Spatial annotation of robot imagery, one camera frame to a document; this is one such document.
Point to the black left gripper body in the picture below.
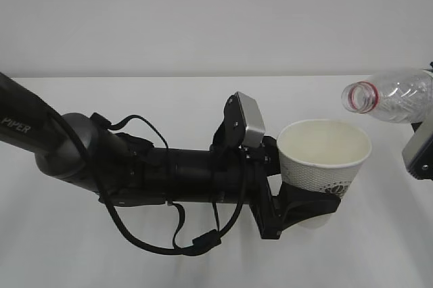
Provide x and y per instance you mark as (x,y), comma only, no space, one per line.
(255,165)

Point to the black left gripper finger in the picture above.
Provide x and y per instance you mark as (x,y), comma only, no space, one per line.
(308,209)

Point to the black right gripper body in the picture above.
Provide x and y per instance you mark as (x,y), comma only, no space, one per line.
(427,113)

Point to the clear plastic water bottle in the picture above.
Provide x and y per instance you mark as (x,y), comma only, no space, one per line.
(403,96)

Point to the white paper cup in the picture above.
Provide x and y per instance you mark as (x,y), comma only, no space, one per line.
(322,155)

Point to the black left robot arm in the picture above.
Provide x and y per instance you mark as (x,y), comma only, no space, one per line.
(126,171)

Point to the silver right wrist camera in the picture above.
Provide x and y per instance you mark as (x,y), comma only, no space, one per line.
(417,154)

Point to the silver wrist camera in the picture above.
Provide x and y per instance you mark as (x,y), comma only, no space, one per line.
(254,125)
(417,154)

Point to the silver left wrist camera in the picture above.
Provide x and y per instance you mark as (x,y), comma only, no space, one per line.
(254,125)

